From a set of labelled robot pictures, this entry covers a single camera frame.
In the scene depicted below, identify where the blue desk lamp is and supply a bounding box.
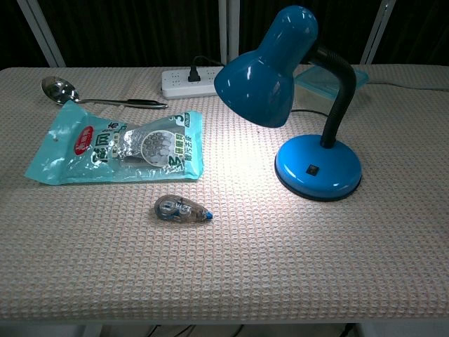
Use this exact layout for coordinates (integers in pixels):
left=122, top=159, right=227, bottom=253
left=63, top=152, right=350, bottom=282
left=213, top=4, right=363, bottom=202

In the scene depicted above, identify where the waffle weave table cloth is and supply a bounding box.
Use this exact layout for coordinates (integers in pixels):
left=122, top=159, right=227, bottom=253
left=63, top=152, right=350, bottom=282
left=0, top=65, right=449, bottom=322

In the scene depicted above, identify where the transparent correction tape dispenser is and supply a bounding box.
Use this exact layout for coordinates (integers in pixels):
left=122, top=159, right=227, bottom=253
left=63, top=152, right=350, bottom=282
left=154, top=194, right=215, bottom=223

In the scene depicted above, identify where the white power strip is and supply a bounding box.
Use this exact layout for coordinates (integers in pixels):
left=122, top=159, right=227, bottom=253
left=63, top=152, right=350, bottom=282
left=161, top=67, right=225, bottom=100

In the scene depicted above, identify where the teal scouring cloth package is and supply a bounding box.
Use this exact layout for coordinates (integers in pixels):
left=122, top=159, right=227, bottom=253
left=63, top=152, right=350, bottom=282
left=24, top=100, right=205, bottom=186

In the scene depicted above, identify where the teal plastic container lid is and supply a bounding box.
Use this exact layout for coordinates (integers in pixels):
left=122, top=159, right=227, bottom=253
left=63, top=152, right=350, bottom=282
left=293, top=65, right=369, bottom=105

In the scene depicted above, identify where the stainless steel ladle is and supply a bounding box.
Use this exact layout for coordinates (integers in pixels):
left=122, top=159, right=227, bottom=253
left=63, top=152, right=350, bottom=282
left=41, top=76, right=169, bottom=110

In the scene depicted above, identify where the thin black cable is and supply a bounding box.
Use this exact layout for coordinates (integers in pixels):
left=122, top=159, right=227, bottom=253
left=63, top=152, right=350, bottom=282
left=190, top=55, right=225, bottom=68

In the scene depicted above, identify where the white frame post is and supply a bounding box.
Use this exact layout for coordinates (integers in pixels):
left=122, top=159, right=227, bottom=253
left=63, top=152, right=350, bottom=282
left=360, top=0, right=396, bottom=66
left=217, top=0, right=241, bottom=66
left=16, top=0, right=66, bottom=68

